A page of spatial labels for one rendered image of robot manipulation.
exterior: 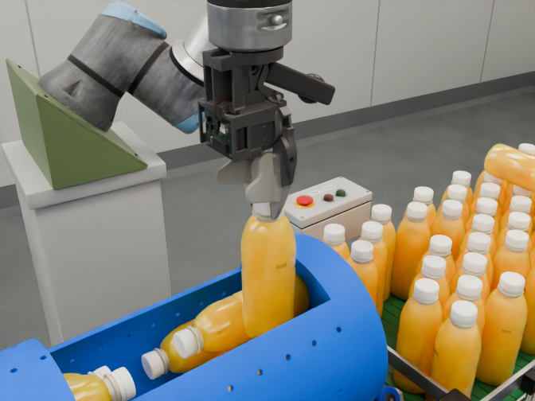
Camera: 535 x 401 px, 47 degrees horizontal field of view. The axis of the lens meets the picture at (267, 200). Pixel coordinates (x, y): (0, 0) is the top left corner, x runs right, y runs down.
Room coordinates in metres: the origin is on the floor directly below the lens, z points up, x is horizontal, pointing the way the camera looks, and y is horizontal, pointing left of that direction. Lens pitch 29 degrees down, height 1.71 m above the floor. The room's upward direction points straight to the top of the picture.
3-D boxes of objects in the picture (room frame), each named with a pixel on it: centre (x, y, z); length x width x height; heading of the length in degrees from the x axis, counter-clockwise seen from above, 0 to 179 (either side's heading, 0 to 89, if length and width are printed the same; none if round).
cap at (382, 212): (1.06, -0.23, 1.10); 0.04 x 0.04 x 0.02
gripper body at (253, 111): (0.65, 0.02, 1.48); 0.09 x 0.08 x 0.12; 127
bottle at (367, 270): (0.93, -0.17, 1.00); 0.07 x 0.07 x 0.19
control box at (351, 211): (1.14, -0.12, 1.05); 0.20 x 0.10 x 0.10; 127
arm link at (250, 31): (0.66, 0.02, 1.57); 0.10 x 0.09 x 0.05; 37
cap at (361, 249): (0.93, -0.17, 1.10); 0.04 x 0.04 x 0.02
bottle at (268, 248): (0.67, 0.00, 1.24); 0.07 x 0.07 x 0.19
